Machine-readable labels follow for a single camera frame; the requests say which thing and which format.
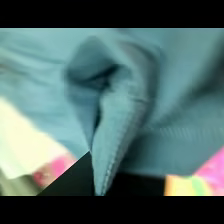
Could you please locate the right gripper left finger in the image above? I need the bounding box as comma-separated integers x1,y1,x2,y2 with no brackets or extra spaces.
36,150,96,197

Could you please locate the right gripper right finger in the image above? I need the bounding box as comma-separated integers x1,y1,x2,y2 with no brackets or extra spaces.
105,170,167,197

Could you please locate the teal blue shirt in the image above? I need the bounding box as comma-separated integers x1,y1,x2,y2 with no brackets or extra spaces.
0,27,224,197

